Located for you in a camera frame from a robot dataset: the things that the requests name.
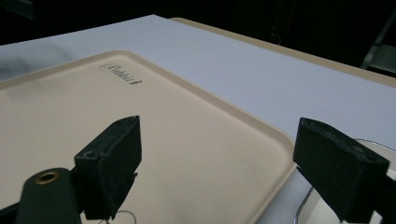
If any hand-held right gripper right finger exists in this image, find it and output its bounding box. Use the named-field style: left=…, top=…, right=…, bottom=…
left=292, top=117, right=390, bottom=224

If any clear container with white lid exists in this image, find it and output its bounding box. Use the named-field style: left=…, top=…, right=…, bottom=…
left=294, top=138, right=396, bottom=224

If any grey metal stand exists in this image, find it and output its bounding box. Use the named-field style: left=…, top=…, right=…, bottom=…
left=360, top=8, right=396, bottom=74

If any beige plastic tray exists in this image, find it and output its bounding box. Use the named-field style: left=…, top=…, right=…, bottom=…
left=0, top=49, right=297, bottom=224

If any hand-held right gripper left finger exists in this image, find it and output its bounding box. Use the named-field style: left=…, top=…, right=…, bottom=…
left=74, top=115, right=143, bottom=221

